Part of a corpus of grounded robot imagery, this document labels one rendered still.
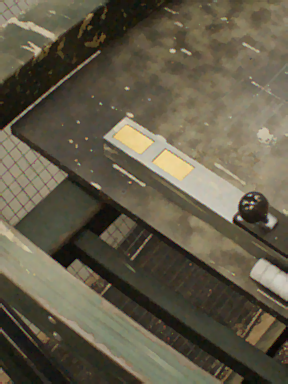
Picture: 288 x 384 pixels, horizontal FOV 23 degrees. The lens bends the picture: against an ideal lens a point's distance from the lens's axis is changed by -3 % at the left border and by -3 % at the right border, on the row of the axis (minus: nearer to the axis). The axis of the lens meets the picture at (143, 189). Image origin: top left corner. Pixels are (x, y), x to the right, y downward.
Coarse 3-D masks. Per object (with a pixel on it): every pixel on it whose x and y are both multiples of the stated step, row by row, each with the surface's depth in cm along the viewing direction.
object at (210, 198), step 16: (144, 128) 105; (112, 144) 103; (160, 144) 103; (112, 160) 106; (128, 160) 103; (144, 160) 101; (192, 160) 101; (144, 176) 103; (160, 176) 100; (192, 176) 100; (208, 176) 100; (176, 192) 100; (192, 192) 98; (208, 192) 98; (224, 192) 98; (240, 192) 98; (192, 208) 100; (208, 208) 97; (224, 208) 97; (224, 224) 97; (240, 240) 97; (256, 240) 94; (256, 256) 97; (272, 256) 94
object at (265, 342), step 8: (272, 328) 203; (280, 328) 200; (264, 336) 202; (272, 336) 199; (280, 336) 197; (256, 344) 201; (264, 344) 198; (272, 344) 196; (280, 344) 206; (264, 352) 195; (272, 352) 204; (232, 376) 194; (240, 376) 192
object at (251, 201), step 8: (248, 192) 85; (256, 192) 84; (240, 200) 84; (248, 200) 83; (256, 200) 83; (264, 200) 83; (240, 208) 84; (248, 208) 83; (256, 208) 83; (264, 208) 83; (240, 216) 85; (248, 216) 83; (256, 216) 83; (264, 216) 84; (272, 216) 94; (264, 224) 93; (272, 224) 93
